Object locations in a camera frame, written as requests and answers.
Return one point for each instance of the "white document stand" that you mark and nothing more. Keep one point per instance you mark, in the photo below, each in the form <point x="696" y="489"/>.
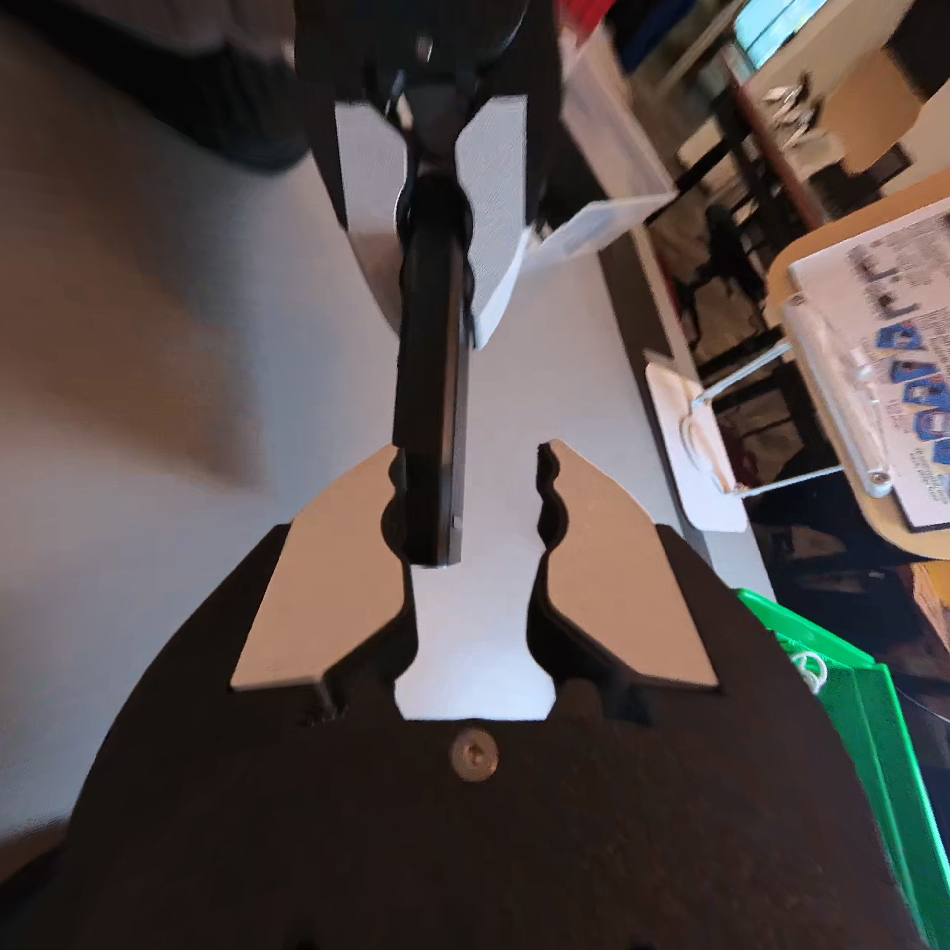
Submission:
<point x="698" y="445"/>

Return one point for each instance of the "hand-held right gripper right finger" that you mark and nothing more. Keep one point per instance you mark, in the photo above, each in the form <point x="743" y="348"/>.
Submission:
<point x="623" y="594"/>

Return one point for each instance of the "printed instruction sheet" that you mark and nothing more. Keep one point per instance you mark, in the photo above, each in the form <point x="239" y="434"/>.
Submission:
<point x="890" y="297"/>

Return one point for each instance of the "green plastic bin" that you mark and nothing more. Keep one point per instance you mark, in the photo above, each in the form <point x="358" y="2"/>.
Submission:
<point x="883" y="742"/>

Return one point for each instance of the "black USB hub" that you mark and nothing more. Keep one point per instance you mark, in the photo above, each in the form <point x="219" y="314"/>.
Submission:
<point x="430" y="371"/>

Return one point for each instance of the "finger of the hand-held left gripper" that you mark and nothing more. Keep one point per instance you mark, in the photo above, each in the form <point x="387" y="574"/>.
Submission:
<point x="367" y="171"/>
<point x="497" y="185"/>

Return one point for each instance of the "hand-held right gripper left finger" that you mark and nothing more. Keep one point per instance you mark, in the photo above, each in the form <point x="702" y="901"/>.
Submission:
<point x="326" y="594"/>

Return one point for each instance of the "beige chair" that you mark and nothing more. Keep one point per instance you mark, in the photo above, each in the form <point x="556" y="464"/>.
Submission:
<point x="868" y="104"/>

